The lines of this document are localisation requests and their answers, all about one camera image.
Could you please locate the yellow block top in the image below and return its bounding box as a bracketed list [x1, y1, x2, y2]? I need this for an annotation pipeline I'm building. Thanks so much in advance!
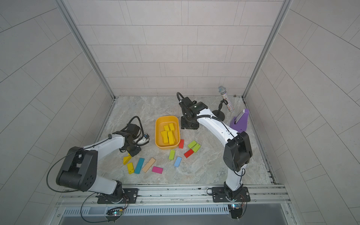
[169, 123, 175, 131]

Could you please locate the yellow block small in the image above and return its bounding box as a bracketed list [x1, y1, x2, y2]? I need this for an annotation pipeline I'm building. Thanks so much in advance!
[123, 155, 132, 165]

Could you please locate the yellow plastic tray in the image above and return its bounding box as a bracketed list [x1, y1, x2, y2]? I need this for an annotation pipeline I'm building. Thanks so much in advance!
[155, 115, 181, 150]

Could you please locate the yellow block diagonal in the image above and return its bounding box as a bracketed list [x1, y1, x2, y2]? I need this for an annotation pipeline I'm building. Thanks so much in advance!
[168, 131, 176, 145]

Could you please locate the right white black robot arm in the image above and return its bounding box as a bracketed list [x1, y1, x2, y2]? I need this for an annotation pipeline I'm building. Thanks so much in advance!
[176, 92, 253, 192]

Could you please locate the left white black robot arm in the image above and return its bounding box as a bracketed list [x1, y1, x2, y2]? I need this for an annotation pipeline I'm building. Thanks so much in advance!
[55, 123, 150, 198]

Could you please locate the black microphone stand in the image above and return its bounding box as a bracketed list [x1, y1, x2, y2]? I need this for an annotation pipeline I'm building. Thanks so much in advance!
[212, 99, 228, 121]

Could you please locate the teal block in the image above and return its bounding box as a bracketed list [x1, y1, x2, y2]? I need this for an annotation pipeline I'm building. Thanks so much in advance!
[134, 158, 145, 174]

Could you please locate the tan wooden block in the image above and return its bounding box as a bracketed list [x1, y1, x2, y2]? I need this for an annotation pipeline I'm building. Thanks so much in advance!
[142, 157, 156, 173]

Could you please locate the red block by tray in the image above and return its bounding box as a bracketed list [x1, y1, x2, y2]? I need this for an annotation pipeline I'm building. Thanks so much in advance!
[178, 139, 184, 149]

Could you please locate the light green block upper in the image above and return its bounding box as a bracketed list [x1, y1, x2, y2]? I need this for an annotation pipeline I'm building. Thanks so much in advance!
[188, 141, 197, 149]

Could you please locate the light green block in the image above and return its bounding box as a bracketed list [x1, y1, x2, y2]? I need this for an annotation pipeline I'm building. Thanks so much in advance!
[188, 141, 197, 149]
[192, 143, 201, 153]

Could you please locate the glitter microphone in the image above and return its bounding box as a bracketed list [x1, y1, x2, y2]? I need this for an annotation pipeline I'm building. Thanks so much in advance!
[218, 86, 234, 112]

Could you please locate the magenta block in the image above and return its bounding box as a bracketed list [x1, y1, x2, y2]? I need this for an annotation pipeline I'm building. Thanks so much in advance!
[152, 166, 163, 174]

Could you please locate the red block right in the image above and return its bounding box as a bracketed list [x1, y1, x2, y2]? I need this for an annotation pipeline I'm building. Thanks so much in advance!
[184, 149, 194, 158]

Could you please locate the green block centre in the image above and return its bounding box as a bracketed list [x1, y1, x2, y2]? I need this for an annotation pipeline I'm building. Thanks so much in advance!
[169, 150, 175, 160]

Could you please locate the white smartphone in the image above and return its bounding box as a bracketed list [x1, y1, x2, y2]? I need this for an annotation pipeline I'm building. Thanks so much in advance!
[234, 110, 245, 124]

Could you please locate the purple phone holder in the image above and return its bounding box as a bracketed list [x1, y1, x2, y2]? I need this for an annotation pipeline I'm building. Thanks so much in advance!
[230, 109, 249, 133]

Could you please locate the light blue block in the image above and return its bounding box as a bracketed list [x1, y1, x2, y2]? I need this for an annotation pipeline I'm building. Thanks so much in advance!
[174, 157, 182, 167]

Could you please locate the left circuit board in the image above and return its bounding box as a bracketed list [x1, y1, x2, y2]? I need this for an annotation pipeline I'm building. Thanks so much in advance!
[106, 207, 124, 216]

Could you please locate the circuit board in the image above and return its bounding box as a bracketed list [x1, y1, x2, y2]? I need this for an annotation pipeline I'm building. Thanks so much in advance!
[228, 203, 244, 219]
[106, 207, 124, 216]

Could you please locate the right circuit board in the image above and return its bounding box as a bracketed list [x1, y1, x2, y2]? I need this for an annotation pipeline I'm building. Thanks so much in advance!
[228, 203, 244, 219]

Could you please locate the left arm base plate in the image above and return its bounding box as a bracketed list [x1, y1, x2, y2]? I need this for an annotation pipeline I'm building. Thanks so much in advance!
[96, 188, 139, 204]

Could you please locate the left black cable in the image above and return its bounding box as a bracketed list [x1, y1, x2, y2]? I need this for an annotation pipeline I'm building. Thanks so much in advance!
[80, 192, 113, 224]

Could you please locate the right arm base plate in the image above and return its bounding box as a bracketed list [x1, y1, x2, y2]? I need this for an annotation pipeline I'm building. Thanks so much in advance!
[210, 186, 251, 203]

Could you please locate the aluminium mounting rail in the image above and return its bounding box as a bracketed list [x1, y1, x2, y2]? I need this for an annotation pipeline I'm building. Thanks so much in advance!
[54, 184, 292, 209]

